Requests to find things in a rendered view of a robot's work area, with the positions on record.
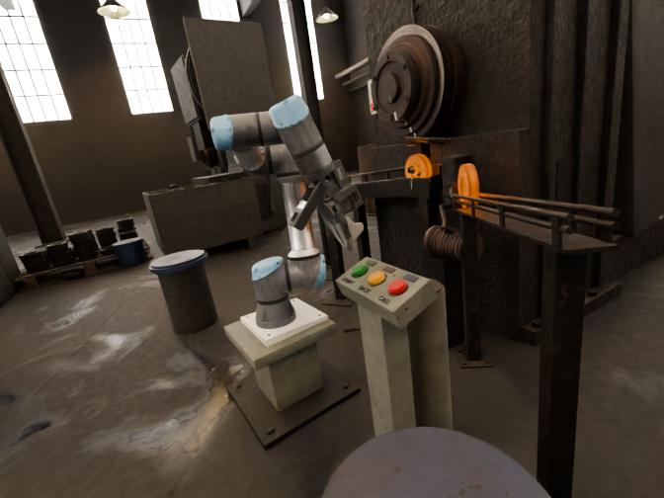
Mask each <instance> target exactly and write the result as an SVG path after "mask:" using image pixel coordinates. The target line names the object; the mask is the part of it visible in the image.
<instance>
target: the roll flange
mask: <svg viewBox="0 0 664 498"><path fill-rule="evenodd" d="M420 26H423V27H425V28H429V29H432V30H434V31H436V32H437V33H438V34H440V35H441V36H442V38H443V39H444V40H445V42H446V43H447V45H448V47H449V49H450V52H451V55H452V58H453V63H454V71H455V85H454V92H453V97H452V101H451V104H450V107H449V109H448V112H447V114H446V116H445V118H444V119H443V121H442V122H441V124H440V125H439V126H438V127H437V128H436V129H435V130H434V131H433V132H432V133H430V134H429V135H427V136H424V137H431V136H432V135H434V134H435V133H436V132H438V131H439V130H440V129H441V127H443V126H444V125H446V124H447V123H448V122H449V121H450V120H451V119H452V117H453V116H454V115H455V113H456V111H457V109H458V107H459V104H460V102H461V98H462V95H463V90H464V82H465V71H464V64H463V59H462V56H461V53H460V51H459V49H458V47H457V45H456V44H455V43H454V42H453V41H452V40H451V39H449V38H448V37H447V36H446V35H445V34H444V33H443V32H442V31H441V30H440V29H438V28H436V27H434V26H431V25H420Z"/></svg>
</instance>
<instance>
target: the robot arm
mask: <svg viewBox="0 0 664 498"><path fill-rule="evenodd" d="M210 131H211V136H212V140H213V144H214V146H215V148H216V149H217V150H219V151H221V150H227V151H230V150H231V151H232V152H233V153H234V158H235V161H236V163H237V164H238V166H239V167H240V168H242V169H243V170H245V171H247V172H250V173H254V174H258V175H273V174H276V177H277V180H278V181H279V182H280V183H282V187H283V194H284V200H285V207H286V214H287V220H288V227H289V234H290V246H291V251H290V253H289V259H288V260H285V261H284V259H283V258H282V257H272V258H268V259H265V260H262V261H260V262H258V263H256V264H255V265H254V266H253V267H252V277H253V278H252V280H253V283H254V289H255V294H256V298H257V310H256V316H255V320H256V325H257V326H258V327H259V328H262V329H276V328H281V327H284V326H287V325H289V324H291V323H292V322H294V321H295V319H296V314H295V309H294V308H293V306H292V304H291V301H290V299H289V295H288V292H289V291H299V290H305V289H314V288H316V287H321V286H323V285H324V283H325V278H326V264H325V257H324V255H322V254H320V251H319V250H318V249H317V248H316V247H315V245H314V238H313V231H312V224H311V216H312V214H313V212H314V210H315V209H316V207H317V209H318V211H319V213H320V214H321V216H322V218H323V220H324V222H325V223H326V225H327V226H328V228H329V229H330V231H331V232H332V233H333V235H335V237H336V238H337V240H338V241H339V242H340V243H341V244H342V245H343V246H344V248H346V249H347V250H349V251H351V252H354V251H355V245H354V241H355V240H356V238H357V237H358V236H359V235H360V234H361V232H362V231H363V230H364V226H363V224H362V223H361V222H358V223H354V222H353V221H352V220H351V219H350V218H349V217H348V216H344V215H345V214H347V213H350V212H352V211H353V210H354V209H356V208H358V207H359V206H361V205H362V204H363V203H364V202H363V200H362V197H361V195H360V193H359V191H358V189H357V186H356V184H355V183H351V182H350V180H349V178H348V176H347V173H346V171H345V169H344V167H343V165H342V163H341V160H340V159H338V160H337V161H335V160H332V159H331V156H330V154H329V152H328V150H327V148H326V146H325V144H324V142H323V140H322V138H321V135H320V133H319V131H318V129H317V127H316V125H315V123H314V121H313V119H312V116H311V114H310V112H309V108H308V107H307V106H306V105H305V103H304V101H303V99H302V98H301V96H300V95H298V94H295V95H293V96H291V97H289V98H287V99H285V100H284V101H282V102H280V103H278V104H276V105H275V106H274V107H272V108H271V109H270V110H269V111H268V112H259V113H249V114H239V115H223V116H220V117H214V118H212V119H211V120H210ZM306 183H310V184H309V186H308V188H306ZM356 191H357V194H358V196H359V198H360V200H359V198H358V196H357V194H356Z"/></svg>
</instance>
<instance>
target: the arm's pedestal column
mask: <svg viewBox="0 0 664 498"><path fill-rule="evenodd" d="M254 371H255V369H254ZM227 390H228V392H229V393H230V395H231V396H232V398H233V400H234V401H235V403H236V404H237V406H238V408H239V409H240V411H241V412H242V414H243V415H244V417H245V419H246V420H247V422H248V423H249V425H250V427H251V428H252V430H253V431H254V433H255V435H256V436H257V438H258V439H259V441H260V443H261V444H262V446H263V447H264V449H265V450H267V449H269V448H270V447H272V446H273V445H275V444H277V443H278V442H280V441H281V440H283V439H285V438H286V437H288V436H290V435H291V434H293V433H294V432H296V431H298V430H299V429H301V428H302V427H304V426H306V425H307V424H309V423H311V422H312V421H314V420H315V419H317V418H319V417H320V416H322V415H323V414H325V413H327V412H328V411H330V410H331V409H333V408H335V407H336V406H338V405H340V404H341V403H343V402H344V401H346V400H348V399H349V398H351V397H352V396H354V395H356V394H357V393H359V392H361V388H360V387H359V386H358V385H356V384H355V383H354V382H353V381H351V380H350V379H349V378H347V377H346V376H345V375H344V374H342V373H341V372H339V371H338V370H337V369H336V368H334V367H333V366H332V365H330V364H329V363H328V362H326V361H325V360H324V359H323V358H321V357H320V356H319V355H318V352H317V346H316V342H315V343H313V344H311V345H309V346H307V347H305V348H302V349H300V350H298V351H296V352H294V353H292V354H290V355H288V356H286V357H284V358H282V359H280V360H278V361H276V362H274V363H272V364H269V365H267V366H265V367H263V368H261V369H259V370H257V371H255V373H253V374H251V375H248V376H246V377H244V378H242V379H240V380H238V381H236V382H235V383H233V384H231V385H229V386H228V387H227Z"/></svg>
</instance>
